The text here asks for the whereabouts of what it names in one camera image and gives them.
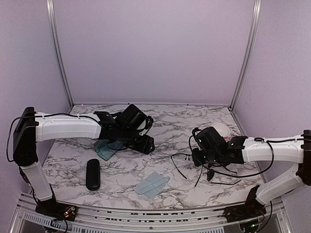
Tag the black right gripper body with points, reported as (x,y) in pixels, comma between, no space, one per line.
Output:
(210,158)

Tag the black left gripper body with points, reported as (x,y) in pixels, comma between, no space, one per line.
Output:
(128,137)

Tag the grey marbled glasses case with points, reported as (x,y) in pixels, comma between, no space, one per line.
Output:
(117,146)

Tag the black glasses case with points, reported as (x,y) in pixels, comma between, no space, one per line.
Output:
(93,175)

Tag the light blue cleaning cloth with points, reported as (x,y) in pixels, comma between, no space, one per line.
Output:
(105,153)

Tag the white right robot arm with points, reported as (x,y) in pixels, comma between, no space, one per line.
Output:
(296,149)

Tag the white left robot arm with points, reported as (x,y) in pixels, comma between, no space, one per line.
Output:
(33,127)

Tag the black rimless sunglasses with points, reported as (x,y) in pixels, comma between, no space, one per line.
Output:
(210,175)

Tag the orange bowl white inside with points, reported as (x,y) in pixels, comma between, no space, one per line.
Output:
(222,129)

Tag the light blue cloth front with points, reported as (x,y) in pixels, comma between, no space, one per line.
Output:
(152,185)

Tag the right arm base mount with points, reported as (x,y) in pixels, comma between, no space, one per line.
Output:
(250,209)

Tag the aluminium front rail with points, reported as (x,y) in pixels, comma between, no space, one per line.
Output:
(90,219)

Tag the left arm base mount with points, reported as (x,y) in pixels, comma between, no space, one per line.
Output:
(53,208)

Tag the aluminium frame post left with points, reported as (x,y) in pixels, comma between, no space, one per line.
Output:
(58,53)

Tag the aluminium frame post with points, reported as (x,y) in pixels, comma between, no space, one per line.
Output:
(248,51)
(58,53)

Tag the aluminium frame post right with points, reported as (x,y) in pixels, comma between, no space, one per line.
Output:
(248,51)

